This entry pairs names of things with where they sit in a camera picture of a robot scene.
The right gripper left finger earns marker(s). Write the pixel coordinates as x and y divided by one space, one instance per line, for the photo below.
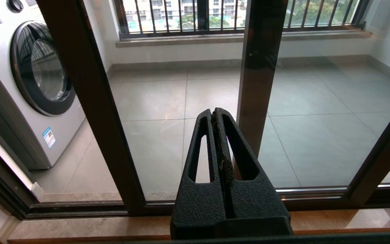
198 203

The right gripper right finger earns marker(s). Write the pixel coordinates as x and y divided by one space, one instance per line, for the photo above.
259 200

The dark brown sliding glass door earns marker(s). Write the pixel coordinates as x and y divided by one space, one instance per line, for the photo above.
93 101

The dark brown fixed glass panel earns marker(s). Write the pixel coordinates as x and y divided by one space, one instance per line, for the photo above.
261 67

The long grey stone window sill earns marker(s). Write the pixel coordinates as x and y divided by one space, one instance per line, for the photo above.
181 40

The long black balcony railing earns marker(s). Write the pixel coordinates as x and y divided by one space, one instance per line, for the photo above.
168 32

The white front-load washing machine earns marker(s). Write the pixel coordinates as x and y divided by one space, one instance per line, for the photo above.
5 101

